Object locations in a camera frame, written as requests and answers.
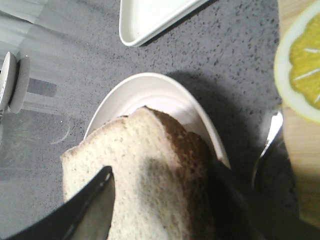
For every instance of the wooden cutting board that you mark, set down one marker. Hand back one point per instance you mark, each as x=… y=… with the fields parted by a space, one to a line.
x=302 y=141

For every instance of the white bread slice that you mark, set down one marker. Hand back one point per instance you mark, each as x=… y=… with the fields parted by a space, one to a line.
x=160 y=171

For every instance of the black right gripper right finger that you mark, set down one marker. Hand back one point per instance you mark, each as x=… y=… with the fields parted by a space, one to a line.
x=229 y=209

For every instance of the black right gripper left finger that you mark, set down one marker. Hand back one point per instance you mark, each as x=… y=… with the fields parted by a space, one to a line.
x=86 y=216

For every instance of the lemon slice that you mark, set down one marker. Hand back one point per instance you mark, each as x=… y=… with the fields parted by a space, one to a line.
x=297 y=64

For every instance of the grey curtain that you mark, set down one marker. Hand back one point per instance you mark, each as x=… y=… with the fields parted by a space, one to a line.
x=28 y=10

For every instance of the white rectangular bear tray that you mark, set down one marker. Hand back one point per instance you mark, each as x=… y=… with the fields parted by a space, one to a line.
x=142 y=20

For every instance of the white round plate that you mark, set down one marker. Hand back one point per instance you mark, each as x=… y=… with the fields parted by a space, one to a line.
x=164 y=94

